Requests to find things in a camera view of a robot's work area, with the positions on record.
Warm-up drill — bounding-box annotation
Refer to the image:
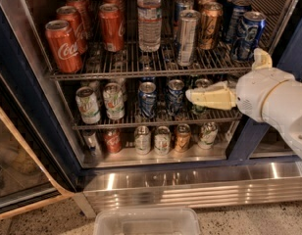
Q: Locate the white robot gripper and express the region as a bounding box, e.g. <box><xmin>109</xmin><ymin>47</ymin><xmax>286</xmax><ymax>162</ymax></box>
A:
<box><xmin>185</xmin><ymin>48</ymin><xmax>295</xmax><ymax>122</ymax></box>

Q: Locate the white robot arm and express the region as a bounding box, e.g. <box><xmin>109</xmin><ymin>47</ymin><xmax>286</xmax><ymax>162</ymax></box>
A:
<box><xmin>185</xmin><ymin>48</ymin><xmax>302</xmax><ymax>160</ymax></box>

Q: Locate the green soda can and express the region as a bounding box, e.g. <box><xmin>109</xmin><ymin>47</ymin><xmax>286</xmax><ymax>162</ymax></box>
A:
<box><xmin>192</xmin><ymin>78</ymin><xmax>212</xmax><ymax>115</ymax></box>

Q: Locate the white can bottom right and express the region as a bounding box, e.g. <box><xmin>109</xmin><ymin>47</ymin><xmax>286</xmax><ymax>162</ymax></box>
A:
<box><xmin>198</xmin><ymin>122</ymin><xmax>218</xmax><ymax>149</ymax></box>

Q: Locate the middle shelf right Pepsi can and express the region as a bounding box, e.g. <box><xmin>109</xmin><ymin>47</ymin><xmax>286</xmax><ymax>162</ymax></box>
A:
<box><xmin>166</xmin><ymin>79</ymin><xmax>184</xmax><ymax>116</ymax></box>

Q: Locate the shelf pepsi can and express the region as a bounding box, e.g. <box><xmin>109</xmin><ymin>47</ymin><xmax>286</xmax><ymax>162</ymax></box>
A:
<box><xmin>166</xmin><ymin>79</ymin><xmax>184</xmax><ymax>116</ymax></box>
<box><xmin>138</xmin><ymin>82</ymin><xmax>157</xmax><ymax>118</ymax></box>

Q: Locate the front brown root beer can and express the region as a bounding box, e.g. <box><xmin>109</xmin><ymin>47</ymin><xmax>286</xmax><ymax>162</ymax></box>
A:
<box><xmin>199</xmin><ymin>2</ymin><xmax>223</xmax><ymax>50</ymax></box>

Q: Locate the tall silver energy can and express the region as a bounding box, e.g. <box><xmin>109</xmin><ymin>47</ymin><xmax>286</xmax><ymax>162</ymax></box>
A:
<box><xmin>176</xmin><ymin>10</ymin><xmax>200</xmax><ymax>67</ymax></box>

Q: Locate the brown can bottom shelf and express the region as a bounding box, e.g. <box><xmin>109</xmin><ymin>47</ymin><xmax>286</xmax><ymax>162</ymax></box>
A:
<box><xmin>175</xmin><ymin>123</ymin><xmax>191</xmax><ymax>152</ymax></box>

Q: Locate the blue silver can behind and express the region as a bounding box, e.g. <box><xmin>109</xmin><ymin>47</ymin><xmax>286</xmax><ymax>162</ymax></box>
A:
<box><xmin>173</xmin><ymin>0</ymin><xmax>194</xmax><ymax>25</ymax></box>

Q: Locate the middle shelf left Pepsi can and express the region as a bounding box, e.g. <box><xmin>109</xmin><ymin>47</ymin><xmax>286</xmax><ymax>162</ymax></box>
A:
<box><xmin>138</xmin><ymin>82</ymin><xmax>157</xmax><ymax>118</ymax></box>

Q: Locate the white green can bottom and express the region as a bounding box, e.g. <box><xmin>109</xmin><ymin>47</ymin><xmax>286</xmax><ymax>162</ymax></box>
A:
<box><xmin>154</xmin><ymin>126</ymin><xmax>171</xmax><ymax>156</ymax></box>

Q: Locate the white can bottom shelf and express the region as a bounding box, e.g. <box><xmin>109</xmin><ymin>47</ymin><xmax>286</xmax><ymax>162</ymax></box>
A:
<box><xmin>134</xmin><ymin>125</ymin><xmax>151</xmax><ymax>155</ymax></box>

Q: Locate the white 7up can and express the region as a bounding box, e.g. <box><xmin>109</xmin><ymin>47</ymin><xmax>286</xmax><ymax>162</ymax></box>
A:
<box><xmin>75</xmin><ymin>86</ymin><xmax>101</xmax><ymax>124</ymax></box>
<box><xmin>103</xmin><ymin>82</ymin><xmax>125</xmax><ymax>120</ymax></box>

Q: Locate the front middle Coca-Cola can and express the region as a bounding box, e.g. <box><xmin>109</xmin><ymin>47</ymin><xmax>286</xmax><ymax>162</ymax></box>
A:
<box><xmin>99</xmin><ymin>4</ymin><xmax>125</xmax><ymax>52</ymax></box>

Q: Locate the red Coca-Cola can bottom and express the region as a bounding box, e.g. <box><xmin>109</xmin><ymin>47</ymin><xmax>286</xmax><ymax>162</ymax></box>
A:
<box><xmin>103</xmin><ymin>128</ymin><xmax>122</xmax><ymax>153</ymax></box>

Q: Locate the left white 7up can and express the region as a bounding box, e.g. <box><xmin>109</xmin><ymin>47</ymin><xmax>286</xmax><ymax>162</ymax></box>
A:
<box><xmin>75</xmin><ymin>86</ymin><xmax>101</xmax><ymax>124</ymax></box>

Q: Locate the silver can bottom left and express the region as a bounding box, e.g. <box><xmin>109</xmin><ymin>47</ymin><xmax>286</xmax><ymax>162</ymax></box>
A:
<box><xmin>81</xmin><ymin>129</ymin><xmax>102</xmax><ymax>156</ymax></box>

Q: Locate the front red Coca-Cola can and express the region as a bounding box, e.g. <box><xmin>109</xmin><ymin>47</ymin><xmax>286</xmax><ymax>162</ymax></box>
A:
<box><xmin>45</xmin><ymin>20</ymin><xmax>82</xmax><ymax>73</ymax></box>

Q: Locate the open glass fridge door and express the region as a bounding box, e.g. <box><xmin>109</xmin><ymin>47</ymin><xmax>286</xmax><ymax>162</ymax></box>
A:
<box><xmin>0</xmin><ymin>74</ymin><xmax>73</xmax><ymax>220</ymax></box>

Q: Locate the clear plastic water bottle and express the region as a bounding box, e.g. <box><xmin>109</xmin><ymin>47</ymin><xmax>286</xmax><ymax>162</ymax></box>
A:
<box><xmin>137</xmin><ymin>0</ymin><xmax>162</xmax><ymax>52</ymax></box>

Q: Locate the clear plastic bin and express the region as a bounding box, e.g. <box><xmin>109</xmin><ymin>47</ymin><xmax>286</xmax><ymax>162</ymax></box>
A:
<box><xmin>93</xmin><ymin>208</ymin><xmax>202</xmax><ymax>235</ymax></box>

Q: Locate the middle wire fridge shelf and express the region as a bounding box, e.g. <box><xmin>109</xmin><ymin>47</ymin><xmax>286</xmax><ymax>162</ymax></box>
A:
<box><xmin>62</xmin><ymin>77</ymin><xmax>242</xmax><ymax>130</ymax></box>

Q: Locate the wire fridge shelf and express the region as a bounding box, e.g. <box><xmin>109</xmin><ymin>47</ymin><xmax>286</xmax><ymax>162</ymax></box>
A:
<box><xmin>62</xmin><ymin>77</ymin><xmax>242</xmax><ymax>130</ymax></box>
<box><xmin>48</xmin><ymin>0</ymin><xmax>289</xmax><ymax>82</ymax></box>

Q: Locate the top wire fridge shelf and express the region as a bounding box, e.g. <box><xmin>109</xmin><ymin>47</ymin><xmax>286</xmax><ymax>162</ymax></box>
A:
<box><xmin>48</xmin><ymin>0</ymin><xmax>289</xmax><ymax>82</ymax></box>

